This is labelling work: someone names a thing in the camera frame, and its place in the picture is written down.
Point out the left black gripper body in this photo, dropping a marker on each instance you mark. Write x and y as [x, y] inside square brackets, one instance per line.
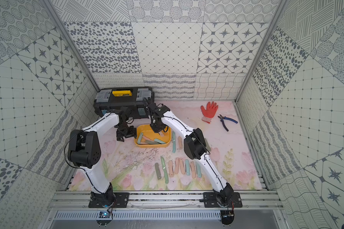
[123, 130]

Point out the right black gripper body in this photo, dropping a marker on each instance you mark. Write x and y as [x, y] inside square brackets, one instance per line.
[156, 127]

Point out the yellow plastic storage box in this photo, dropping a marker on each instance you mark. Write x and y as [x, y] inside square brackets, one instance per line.
[149, 136]

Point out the long teal knife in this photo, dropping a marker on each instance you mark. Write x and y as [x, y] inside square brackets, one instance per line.
[174, 141]

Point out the pale pink knife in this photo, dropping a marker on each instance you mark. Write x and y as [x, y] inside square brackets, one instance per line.
[176, 166]

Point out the grey green knife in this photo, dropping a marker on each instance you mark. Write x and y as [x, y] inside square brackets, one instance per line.
[157, 170]

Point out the beige pink knife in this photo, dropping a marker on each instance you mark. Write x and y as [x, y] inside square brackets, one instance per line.
[171, 168]

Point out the long green knife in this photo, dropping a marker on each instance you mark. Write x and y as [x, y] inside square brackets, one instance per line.
[164, 170]

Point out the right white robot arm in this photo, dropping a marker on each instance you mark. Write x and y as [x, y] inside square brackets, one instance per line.
[194, 146]

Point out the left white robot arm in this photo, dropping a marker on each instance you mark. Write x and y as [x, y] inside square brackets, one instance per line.
[84, 152]

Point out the light teal folding knife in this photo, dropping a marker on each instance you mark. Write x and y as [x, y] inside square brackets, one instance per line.
[159, 141]

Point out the black plastic toolbox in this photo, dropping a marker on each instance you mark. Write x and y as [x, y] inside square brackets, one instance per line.
[116, 98]

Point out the floral pink table mat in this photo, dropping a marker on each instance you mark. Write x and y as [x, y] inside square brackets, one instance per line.
[129, 167]

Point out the red work glove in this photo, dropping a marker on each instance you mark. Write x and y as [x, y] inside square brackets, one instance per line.
[209, 111]

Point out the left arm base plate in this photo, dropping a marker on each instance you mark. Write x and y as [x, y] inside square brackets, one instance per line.
[107, 200]

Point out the aluminium frame rail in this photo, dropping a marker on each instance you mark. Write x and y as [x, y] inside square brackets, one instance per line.
[170, 200]

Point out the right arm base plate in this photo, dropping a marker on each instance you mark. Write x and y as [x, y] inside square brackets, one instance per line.
[214, 200]

